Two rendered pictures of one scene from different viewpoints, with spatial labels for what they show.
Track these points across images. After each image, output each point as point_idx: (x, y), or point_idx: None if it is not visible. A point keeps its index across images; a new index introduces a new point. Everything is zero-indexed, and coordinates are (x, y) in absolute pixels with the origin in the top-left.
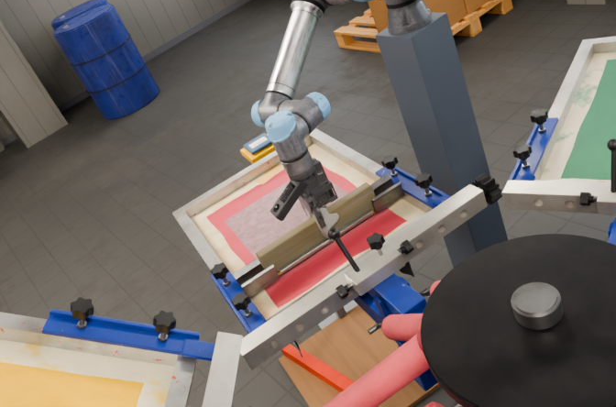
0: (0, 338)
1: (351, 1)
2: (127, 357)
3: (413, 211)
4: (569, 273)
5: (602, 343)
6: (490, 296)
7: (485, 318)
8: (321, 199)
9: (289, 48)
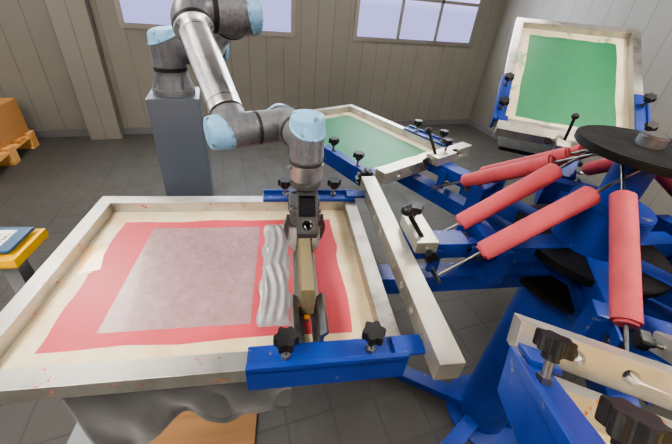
0: None
1: (245, 30)
2: None
3: (322, 213)
4: (615, 134)
5: (670, 144)
6: (632, 148)
7: (653, 154)
8: None
9: (218, 58)
